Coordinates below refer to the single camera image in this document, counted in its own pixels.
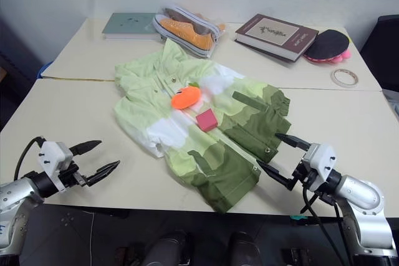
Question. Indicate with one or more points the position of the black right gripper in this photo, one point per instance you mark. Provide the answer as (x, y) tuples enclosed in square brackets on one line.
[(304, 174)]

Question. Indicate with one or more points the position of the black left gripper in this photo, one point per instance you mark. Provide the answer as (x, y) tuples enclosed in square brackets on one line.
[(71, 176)]

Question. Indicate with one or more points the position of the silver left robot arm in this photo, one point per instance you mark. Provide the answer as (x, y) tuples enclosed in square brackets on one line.
[(15, 191)]

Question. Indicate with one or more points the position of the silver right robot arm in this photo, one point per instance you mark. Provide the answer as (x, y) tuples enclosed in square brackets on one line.
[(361, 191)]

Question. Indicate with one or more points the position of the teal tape piece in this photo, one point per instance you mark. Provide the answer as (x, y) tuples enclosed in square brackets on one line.
[(299, 217)]

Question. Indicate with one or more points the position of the green patchwork zip jacket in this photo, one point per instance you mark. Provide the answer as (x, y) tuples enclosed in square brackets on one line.
[(149, 107)]

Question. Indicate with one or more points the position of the pink rectangular block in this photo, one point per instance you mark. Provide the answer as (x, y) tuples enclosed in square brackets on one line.
[(206, 120)]

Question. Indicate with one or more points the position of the clear adhesive tape roll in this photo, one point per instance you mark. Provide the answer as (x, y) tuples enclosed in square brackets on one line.
[(335, 79)]

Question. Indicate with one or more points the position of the dark rounded shape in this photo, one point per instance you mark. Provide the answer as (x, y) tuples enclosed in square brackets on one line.
[(168, 247), (244, 248)]

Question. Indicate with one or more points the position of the orange plush carrot toy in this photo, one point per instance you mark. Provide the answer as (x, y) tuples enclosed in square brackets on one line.
[(185, 97)]

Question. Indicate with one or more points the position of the black round pink-edged pad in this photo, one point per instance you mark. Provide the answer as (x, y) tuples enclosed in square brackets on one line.
[(327, 43)]

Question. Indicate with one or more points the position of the brown hardcover book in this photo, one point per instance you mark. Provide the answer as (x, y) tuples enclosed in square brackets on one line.
[(274, 35)]

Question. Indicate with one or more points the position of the grey-green hardcover book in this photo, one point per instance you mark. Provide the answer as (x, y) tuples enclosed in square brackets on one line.
[(129, 24)]

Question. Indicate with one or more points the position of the black chair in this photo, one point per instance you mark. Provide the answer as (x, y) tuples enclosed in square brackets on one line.
[(383, 51)]

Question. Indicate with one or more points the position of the orange canvas sneaker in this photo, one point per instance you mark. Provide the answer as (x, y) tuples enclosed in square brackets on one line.
[(184, 30)]

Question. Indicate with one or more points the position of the orange sneaker in plastic bag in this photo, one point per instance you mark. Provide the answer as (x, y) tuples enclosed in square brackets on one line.
[(202, 20)]

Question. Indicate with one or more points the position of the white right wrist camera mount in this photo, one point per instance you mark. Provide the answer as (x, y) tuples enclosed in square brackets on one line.
[(321, 160)]

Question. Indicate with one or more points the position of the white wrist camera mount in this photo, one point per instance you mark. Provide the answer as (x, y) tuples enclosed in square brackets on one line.
[(321, 160), (51, 157)]

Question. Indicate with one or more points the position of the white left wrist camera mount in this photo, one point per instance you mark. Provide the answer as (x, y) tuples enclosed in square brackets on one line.
[(51, 157)]

